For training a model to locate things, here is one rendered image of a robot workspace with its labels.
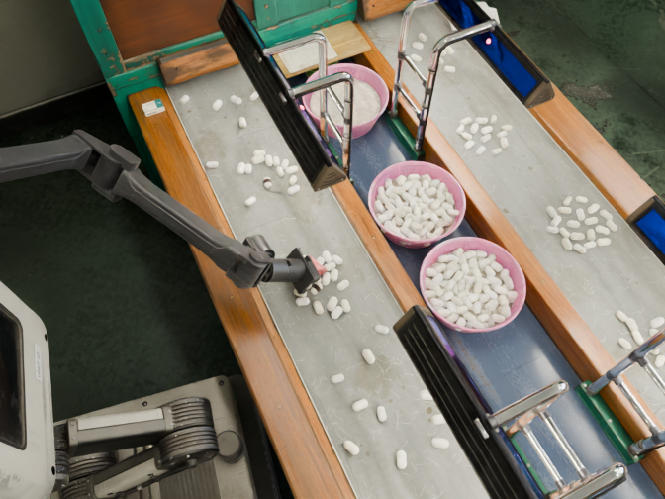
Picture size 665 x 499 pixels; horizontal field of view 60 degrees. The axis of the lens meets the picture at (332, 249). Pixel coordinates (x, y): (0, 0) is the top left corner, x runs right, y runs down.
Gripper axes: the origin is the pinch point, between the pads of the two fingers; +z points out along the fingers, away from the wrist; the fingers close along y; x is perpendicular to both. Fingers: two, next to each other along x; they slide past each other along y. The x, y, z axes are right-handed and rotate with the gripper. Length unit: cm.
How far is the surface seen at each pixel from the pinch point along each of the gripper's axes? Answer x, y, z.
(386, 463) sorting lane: 6.6, -48.3, -5.2
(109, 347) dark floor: 103, 43, -3
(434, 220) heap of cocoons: -21.3, 1.2, 27.3
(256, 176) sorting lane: 3.5, 36.9, -1.1
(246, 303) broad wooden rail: 13.2, -0.1, -16.4
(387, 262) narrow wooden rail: -10.8, -5.7, 11.4
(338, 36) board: -29, 75, 31
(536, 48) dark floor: -55, 104, 181
